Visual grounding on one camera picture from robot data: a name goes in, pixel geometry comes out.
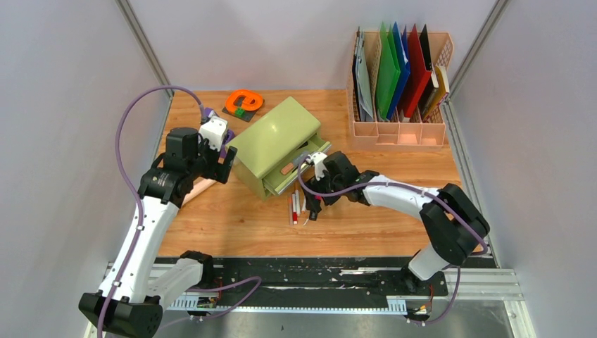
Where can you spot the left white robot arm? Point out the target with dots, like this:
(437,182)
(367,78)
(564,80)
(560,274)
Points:
(127,302)

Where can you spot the green drawer cabinet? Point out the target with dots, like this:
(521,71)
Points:
(281,137)

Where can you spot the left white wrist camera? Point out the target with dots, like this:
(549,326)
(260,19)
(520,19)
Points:
(215,131)

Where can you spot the red plastic folder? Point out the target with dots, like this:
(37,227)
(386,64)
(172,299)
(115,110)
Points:
(414,85)

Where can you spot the purple stapler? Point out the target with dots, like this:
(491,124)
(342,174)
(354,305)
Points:
(206,115)

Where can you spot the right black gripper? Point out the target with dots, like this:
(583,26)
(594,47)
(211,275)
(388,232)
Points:
(315,186)

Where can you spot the grey clipboard with papers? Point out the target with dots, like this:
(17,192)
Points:
(361,81)

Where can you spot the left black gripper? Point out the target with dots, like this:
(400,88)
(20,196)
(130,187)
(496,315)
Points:
(217,171)

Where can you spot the pink cylindrical tube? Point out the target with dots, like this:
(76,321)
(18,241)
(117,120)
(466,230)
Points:
(198,188)

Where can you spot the blue plastic folder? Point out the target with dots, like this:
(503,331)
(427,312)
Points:
(401,47)

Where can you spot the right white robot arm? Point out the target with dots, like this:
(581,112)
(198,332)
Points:
(456,229)

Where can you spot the orange tipped white pen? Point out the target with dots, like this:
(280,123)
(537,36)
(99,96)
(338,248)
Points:
(297,202)

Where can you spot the black mounting base rail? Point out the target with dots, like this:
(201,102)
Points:
(360,284)

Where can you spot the orange grey highlighter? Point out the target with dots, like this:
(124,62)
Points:
(293,164)

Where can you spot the pink file organizer rack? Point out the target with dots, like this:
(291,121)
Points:
(414,136)

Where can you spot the red white marker pen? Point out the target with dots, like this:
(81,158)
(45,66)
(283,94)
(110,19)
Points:
(295,215)

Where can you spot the yellow book in rack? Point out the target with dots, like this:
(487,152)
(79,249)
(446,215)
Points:
(439,94)

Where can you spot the black paperback book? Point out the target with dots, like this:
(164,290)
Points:
(430,80)

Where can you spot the grey thin marker pen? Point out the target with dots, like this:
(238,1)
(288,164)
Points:
(290,210)

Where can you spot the orange tape dispenser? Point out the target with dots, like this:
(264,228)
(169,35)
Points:
(243,104)

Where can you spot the green plastic folder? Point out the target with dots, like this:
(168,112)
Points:
(388,72)

